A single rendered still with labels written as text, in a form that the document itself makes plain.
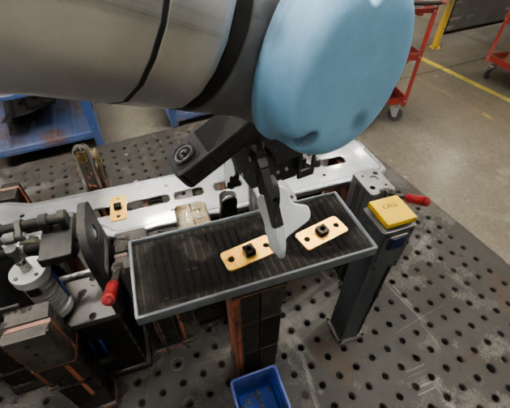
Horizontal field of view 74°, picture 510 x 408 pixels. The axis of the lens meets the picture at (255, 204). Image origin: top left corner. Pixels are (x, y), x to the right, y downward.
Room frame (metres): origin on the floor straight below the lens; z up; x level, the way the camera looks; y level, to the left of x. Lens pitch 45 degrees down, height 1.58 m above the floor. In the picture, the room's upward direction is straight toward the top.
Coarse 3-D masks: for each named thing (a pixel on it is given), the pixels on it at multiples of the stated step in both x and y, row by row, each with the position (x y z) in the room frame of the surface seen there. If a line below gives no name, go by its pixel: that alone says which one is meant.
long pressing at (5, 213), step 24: (360, 144) 0.85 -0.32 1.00; (336, 168) 0.73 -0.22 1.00; (360, 168) 0.73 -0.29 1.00; (384, 168) 0.72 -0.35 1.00; (96, 192) 0.63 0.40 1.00; (120, 192) 0.63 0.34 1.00; (144, 192) 0.63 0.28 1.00; (168, 192) 0.63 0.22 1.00; (216, 192) 0.63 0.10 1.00; (240, 192) 0.63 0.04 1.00; (312, 192) 0.64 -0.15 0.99; (0, 216) 0.55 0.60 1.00; (24, 216) 0.55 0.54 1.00; (144, 216) 0.55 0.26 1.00; (168, 216) 0.55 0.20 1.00; (216, 216) 0.56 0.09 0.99
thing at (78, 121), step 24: (0, 96) 1.99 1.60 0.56; (24, 96) 2.04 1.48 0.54; (0, 120) 2.39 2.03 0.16; (24, 120) 2.20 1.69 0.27; (48, 120) 2.39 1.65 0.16; (72, 120) 2.37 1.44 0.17; (96, 120) 2.34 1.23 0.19; (0, 144) 2.05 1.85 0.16; (24, 144) 2.05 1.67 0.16; (48, 144) 2.03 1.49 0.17; (96, 144) 2.16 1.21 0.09
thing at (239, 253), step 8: (256, 240) 0.34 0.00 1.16; (264, 240) 0.34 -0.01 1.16; (232, 248) 0.33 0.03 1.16; (240, 248) 0.33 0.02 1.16; (248, 248) 0.32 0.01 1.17; (256, 248) 0.33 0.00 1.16; (264, 248) 0.33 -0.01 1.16; (224, 256) 0.31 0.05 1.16; (232, 256) 0.31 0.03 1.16; (240, 256) 0.31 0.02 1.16; (248, 256) 0.31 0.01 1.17; (256, 256) 0.31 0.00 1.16; (264, 256) 0.31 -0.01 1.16; (232, 264) 0.30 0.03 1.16; (240, 264) 0.30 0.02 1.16; (248, 264) 0.30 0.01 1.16
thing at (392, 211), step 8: (376, 200) 0.44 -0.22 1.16; (384, 200) 0.44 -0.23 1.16; (392, 200) 0.44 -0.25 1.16; (400, 200) 0.44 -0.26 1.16; (376, 208) 0.42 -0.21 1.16; (384, 208) 0.42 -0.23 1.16; (392, 208) 0.42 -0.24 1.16; (400, 208) 0.42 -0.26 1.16; (408, 208) 0.42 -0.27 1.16; (376, 216) 0.41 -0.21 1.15; (384, 216) 0.40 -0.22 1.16; (392, 216) 0.40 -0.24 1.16; (400, 216) 0.40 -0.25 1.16; (408, 216) 0.40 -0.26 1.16; (416, 216) 0.40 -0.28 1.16; (384, 224) 0.39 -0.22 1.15; (392, 224) 0.38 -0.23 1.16; (400, 224) 0.39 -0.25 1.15
